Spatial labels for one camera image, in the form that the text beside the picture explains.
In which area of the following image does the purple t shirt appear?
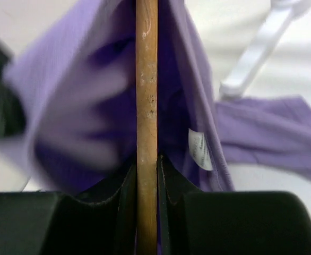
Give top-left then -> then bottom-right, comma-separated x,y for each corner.
4,1 -> 311,193

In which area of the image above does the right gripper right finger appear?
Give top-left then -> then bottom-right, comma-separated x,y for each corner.
158,155 -> 311,254

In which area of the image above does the wooden clothes hanger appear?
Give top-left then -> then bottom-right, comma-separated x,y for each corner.
135,0 -> 158,254

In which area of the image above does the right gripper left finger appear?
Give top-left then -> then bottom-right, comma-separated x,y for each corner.
0,160 -> 136,254

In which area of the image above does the white clothes rack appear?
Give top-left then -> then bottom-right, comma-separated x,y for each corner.
220,0 -> 311,98

